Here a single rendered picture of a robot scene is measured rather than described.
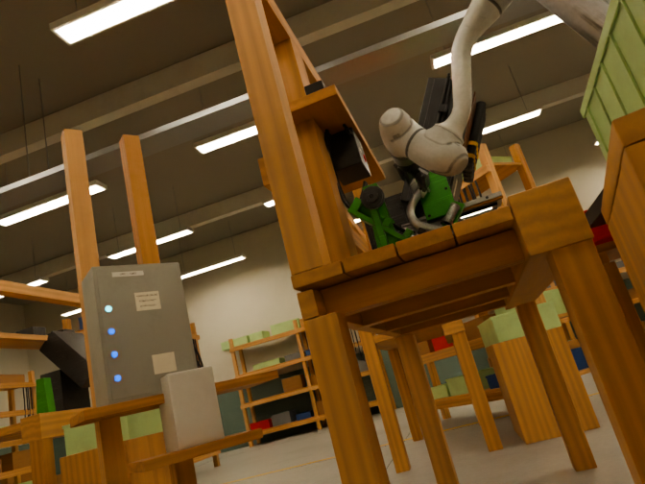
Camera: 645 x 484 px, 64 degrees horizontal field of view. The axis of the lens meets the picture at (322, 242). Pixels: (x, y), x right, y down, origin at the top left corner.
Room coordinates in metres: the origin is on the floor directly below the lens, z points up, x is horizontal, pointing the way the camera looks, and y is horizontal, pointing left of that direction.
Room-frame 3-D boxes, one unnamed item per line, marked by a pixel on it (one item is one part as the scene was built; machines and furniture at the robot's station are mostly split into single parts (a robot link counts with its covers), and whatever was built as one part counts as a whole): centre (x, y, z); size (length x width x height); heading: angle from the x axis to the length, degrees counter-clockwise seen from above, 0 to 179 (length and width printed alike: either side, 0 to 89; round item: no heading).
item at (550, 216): (1.86, -0.68, 0.82); 1.50 x 0.14 x 0.15; 166
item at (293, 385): (10.86, 1.05, 1.12); 3.22 x 0.55 x 2.23; 80
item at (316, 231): (1.99, -0.12, 1.36); 1.49 x 0.09 x 0.97; 166
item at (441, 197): (1.84, -0.45, 1.17); 0.13 x 0.12 x 0.20; 166
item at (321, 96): (1.99, -0.16, 1.52); 0.90 x 0.25 x 0.04; 166
